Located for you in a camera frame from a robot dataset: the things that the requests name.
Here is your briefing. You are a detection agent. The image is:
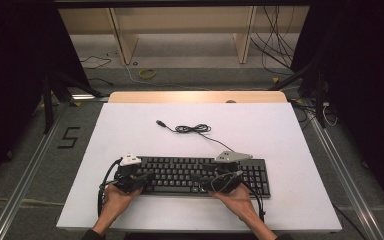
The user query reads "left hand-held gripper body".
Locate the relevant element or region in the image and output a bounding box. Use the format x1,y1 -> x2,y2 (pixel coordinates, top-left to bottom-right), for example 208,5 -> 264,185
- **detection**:
114,153 -> 144,194

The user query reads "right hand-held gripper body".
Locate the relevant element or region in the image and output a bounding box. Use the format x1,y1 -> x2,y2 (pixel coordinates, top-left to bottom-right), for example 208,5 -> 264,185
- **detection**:
201,150 -> 254,194

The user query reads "black keyboard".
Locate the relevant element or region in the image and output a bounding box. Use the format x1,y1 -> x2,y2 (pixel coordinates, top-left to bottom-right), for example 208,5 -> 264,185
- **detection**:
134,155 -> 271,199

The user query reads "person's left hand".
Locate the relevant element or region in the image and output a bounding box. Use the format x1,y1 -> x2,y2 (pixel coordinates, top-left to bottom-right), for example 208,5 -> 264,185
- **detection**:
100,184 -> 143,223

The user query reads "person's right hand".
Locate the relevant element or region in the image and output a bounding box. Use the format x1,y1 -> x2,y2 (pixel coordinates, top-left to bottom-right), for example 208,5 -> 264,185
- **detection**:
209,184 -> 259,224

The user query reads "white board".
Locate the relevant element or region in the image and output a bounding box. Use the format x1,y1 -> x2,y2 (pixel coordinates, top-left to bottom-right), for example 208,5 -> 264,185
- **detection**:
55,102 -> 343,233

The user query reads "wooden table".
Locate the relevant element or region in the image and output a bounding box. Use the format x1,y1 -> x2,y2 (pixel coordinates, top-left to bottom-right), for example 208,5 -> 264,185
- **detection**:
108,90 -> 288,104

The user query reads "yellow tape roll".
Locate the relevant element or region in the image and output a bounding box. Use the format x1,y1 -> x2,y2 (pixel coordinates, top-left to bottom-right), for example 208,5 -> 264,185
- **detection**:
138,68 -> 158,80

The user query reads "black metal stand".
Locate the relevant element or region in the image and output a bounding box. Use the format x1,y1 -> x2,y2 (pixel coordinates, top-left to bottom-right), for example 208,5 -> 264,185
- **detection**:
41,69 -> 106,134
268,59 -> 328,129

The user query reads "wooden shelf unit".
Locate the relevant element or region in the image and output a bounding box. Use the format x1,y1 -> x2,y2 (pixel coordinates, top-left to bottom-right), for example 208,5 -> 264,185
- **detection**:
58,6 -> 311,65

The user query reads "dark curtain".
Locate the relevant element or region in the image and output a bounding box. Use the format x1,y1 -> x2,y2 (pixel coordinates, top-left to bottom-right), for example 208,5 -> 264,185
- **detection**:
0,0 -> 91,194
291,0 -> 384,211

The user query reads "black keyboard cable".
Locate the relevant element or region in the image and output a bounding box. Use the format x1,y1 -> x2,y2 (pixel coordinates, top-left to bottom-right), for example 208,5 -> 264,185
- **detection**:
155,119 -> 235,153

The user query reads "left hand-held gripper cable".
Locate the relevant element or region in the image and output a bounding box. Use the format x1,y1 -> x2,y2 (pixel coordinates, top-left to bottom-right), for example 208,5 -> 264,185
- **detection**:
97,158 -> 123,218

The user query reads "tangle of floor cables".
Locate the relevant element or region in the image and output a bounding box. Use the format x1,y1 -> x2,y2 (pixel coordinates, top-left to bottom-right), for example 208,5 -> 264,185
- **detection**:
291,98 -> 339,128

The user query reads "thin black floor cable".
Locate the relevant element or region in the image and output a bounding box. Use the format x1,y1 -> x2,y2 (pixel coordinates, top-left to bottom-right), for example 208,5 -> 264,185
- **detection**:
79,55 -> 113,70

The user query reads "aluminium floor rail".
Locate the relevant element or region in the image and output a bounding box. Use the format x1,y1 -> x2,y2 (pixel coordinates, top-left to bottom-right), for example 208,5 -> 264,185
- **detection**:
0,103 -> 68,240
304,99 -> 384,240

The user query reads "bundle of black cables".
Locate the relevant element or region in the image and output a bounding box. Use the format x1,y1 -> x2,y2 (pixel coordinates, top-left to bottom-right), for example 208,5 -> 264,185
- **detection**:
249,5 -> 301,76

